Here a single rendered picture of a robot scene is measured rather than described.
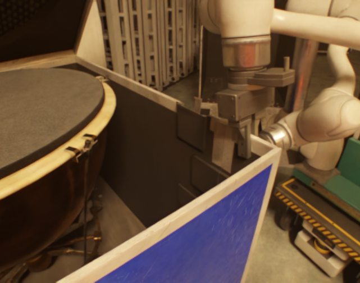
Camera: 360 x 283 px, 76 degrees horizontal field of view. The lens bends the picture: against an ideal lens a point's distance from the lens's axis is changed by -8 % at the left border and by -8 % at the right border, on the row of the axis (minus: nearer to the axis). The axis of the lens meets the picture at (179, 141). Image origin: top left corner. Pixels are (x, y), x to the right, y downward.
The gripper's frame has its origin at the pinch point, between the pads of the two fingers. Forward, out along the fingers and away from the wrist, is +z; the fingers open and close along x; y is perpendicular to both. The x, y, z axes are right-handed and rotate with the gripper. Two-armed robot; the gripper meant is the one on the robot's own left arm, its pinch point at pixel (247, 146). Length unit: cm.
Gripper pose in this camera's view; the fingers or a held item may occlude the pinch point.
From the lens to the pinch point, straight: 55.9
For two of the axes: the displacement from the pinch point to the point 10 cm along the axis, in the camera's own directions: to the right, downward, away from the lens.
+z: 1.2, 9.1, 4.0
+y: -6.3, -2.5, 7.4
